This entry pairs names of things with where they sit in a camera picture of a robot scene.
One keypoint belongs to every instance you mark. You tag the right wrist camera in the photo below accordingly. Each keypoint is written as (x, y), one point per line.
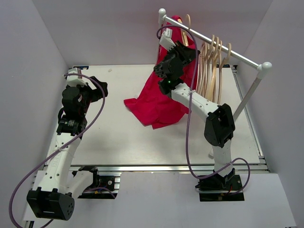
(165, 41)

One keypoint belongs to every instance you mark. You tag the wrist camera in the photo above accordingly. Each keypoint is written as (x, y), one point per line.
(165, 41)
(74, 80)

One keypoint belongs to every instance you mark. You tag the red t shirt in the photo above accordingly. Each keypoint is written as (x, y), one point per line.
(153, 108)

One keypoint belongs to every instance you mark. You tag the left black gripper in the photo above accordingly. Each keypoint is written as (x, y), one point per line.
(99, 92)

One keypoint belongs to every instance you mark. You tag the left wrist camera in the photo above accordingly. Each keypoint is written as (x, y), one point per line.
(74, 80)

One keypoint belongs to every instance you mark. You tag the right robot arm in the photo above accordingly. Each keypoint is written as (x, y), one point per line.
(218, 119)

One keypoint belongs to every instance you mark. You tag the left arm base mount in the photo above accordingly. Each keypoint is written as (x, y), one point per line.
(102, 187)

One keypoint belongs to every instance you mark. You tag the blue label sticker left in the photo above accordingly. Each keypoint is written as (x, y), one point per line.
(82, 67)

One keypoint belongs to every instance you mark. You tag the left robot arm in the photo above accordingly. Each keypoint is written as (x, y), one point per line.
(55, 196)

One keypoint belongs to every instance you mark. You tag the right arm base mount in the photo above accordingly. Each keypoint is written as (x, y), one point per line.
(212, 190)

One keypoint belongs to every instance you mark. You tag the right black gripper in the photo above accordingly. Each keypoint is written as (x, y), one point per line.
(187, 54)

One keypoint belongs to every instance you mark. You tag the white clothes rack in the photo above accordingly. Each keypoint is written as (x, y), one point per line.
(262, 69)

